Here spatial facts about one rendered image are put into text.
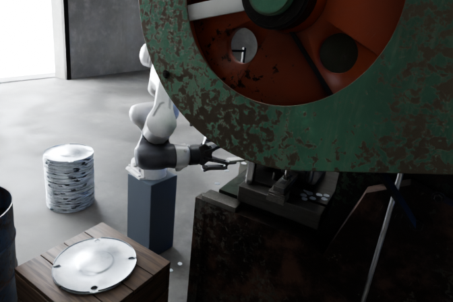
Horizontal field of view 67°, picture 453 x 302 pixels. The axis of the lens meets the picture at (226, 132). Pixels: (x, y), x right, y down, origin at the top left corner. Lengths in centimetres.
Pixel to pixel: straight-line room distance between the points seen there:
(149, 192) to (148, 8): 100
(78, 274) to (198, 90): 81
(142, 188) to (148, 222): 18
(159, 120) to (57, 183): 131
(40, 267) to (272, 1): 120
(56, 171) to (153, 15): 150
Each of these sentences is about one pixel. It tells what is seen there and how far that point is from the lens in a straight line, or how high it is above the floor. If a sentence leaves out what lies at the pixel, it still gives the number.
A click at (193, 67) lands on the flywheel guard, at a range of 93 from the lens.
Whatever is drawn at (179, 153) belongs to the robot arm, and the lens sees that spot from 120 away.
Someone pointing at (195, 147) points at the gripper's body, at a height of 82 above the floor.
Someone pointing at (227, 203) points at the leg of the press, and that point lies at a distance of 125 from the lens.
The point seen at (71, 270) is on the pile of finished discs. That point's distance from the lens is 143.
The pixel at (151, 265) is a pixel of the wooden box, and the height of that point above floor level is 35.
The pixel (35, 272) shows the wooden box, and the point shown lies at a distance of 147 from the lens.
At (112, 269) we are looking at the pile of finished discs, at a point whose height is 36.
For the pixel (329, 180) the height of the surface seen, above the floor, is 70.
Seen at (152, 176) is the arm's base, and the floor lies 47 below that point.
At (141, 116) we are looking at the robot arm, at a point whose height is 79.
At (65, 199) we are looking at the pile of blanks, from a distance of 238.
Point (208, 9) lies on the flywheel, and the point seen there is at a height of 128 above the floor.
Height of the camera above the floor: 128
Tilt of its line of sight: 19 degrees down
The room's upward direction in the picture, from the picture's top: 6 degrees clockwise
